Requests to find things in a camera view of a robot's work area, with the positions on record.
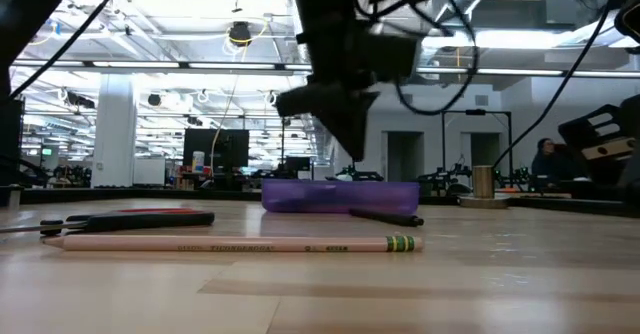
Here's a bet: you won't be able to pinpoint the white cabinet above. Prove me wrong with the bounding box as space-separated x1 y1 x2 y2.
132 157 167 187

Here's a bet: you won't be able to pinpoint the small black monitor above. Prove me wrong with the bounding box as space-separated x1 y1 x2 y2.
284 155 313 173

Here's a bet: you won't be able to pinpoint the red black handled scissors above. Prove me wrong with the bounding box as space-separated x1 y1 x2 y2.
0 207 216 236

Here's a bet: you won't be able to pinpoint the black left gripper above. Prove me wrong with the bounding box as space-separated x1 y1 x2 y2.
275 33 420 163

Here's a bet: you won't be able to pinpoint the black metal frame stand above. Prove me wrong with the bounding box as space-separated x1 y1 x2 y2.
440 108 514 190

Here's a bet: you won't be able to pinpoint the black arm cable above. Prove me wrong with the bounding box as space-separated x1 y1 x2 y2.
492 0 626 169
0 0 126 189

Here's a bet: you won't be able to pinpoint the natural wood pencil green ferrule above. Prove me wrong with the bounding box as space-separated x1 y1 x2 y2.
42 234 424 254

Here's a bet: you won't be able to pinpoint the black aluminium table frame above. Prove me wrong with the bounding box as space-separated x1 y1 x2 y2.
0 186 640 220

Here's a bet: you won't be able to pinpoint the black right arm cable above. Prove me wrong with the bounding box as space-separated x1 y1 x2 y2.
492 0 626 169

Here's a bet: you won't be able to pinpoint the long ceiling light rail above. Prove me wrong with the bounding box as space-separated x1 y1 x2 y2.
0 57 640 79

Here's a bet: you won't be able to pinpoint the person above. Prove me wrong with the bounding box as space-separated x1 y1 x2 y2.
530 137 576 180

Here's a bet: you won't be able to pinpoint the metal cylinder on disc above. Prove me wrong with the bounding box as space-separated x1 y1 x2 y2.
458 164 511 210

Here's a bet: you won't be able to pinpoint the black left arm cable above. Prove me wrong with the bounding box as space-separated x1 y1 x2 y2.
0 0 126 189

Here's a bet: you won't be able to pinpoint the white square column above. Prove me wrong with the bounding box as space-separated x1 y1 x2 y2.
90 76 138 189

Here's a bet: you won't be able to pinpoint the purple plastic supply box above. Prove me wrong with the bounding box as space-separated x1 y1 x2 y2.
260 178 421 216

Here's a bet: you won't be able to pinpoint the large black monitor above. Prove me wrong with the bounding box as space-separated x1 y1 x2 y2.
182 127 251 176

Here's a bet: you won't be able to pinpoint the black matte pen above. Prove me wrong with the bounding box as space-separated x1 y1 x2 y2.
348 207 426 228

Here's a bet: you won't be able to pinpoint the black ceiling device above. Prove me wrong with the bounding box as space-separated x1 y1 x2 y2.
228 20 253 48

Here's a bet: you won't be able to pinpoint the black equipment rack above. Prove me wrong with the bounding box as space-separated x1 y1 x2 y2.
0 95 26 186

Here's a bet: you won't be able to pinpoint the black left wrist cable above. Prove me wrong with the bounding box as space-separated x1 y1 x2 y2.
352 0 481 117

